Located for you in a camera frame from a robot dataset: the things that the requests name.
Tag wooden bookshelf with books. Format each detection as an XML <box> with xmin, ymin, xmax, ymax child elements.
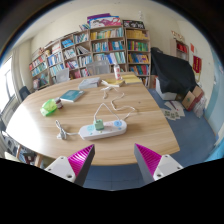
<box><xmin>29</xmin><ymin>25</ymin><xmax>151</xmax><ymax>88</ymax></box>

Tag small dark jar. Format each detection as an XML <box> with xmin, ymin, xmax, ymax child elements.
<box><xmin>54</xmin><ymin>97</ymin><xmax>63</xmax><ymax>109</ymax></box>

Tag green charger plug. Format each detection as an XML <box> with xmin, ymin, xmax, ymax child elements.
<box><xmin>93</xmin><ymin>119</ymin><xmax>104</xmax><ymax>130</ymax></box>

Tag small wall shelf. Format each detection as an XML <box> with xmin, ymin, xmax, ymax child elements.
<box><xmin>174</xmin><ymin>40</ymin><xmax>189</xmax><ymax>61</ymax></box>

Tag yellow paper stack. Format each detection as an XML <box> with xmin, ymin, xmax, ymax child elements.
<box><xmin>122</xmin><ymin>74</ymin><xmax>141</xmax><ymax>84</ymax></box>

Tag cardboard box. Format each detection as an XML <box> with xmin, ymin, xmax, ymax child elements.
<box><xmin>182</xmin><ymin>86</ymin><xmax>204</xmax><ymax>111</ymax></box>

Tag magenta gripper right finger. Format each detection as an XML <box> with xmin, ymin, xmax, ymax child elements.
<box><xmin>134</xmin><ymin>144</ymin><xmax>183</xmax><ymax>184</ymax></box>

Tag teal book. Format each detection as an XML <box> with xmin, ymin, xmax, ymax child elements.
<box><xmin>60</xmin><ymin>90</ymin><xmax>84</xmax><ymax>102</ymax></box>

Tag papers on floor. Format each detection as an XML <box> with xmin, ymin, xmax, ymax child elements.
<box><xmin>162</xmin><ymin>101</ymin><xmax>185</xmax><ymax>120</ymax></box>

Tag grey chair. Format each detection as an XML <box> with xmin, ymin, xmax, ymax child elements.
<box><xmin>86</xmin><ymin>60</ymin><xmax>110</xmax><ymax>76</ymax></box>

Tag white charger cable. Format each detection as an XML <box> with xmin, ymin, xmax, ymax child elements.
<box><xmin>92</xmin><ymin>84</ymin><xmax>137</xmax><ymax>123</ymax></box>

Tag colourful boxes atop shelf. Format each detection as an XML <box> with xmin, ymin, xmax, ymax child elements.
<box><xmin>87</xmin><ymin>13</ymin><xmax>121</xmax><ymax>29</ymax></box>

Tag white red bottle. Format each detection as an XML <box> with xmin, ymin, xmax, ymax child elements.
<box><xmin>114</xmin><ymin>64</ymin><xmax>121</xmax><ymax>80</ymax></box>

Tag white power strip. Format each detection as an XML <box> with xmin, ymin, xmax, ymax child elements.
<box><xmin>79</xmin><ymin>120</ymin><xmax>127</xmax><ymax>140</ymax></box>

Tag green plastic bag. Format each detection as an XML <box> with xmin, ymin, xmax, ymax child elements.
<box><xmin>40</xmin><ymin>99</ymin><xmax>57</xmax><ymax>116</ymax></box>

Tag grey book stack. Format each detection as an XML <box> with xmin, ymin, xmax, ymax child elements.
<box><xmin>78</xmin><ymin>77</ymin><xmax>101</xmax><ymax>90</ymax></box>

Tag black cloth covered object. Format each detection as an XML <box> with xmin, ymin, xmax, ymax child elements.
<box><xmin>151</xmin><ymin>47</ymin><xmax>196</xmax><ymax>95</ymax></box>

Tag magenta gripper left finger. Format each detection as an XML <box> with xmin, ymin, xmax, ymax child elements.
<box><xmin>46</xmin><ymin>144</ymin><xmax>95</xmax><ymax>186</ymax></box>

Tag yellow book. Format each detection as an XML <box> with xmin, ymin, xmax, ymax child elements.
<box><xmin>101</xmin><ymin>79</ymin><xmax>124</xmax><ymax>87</ymax></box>

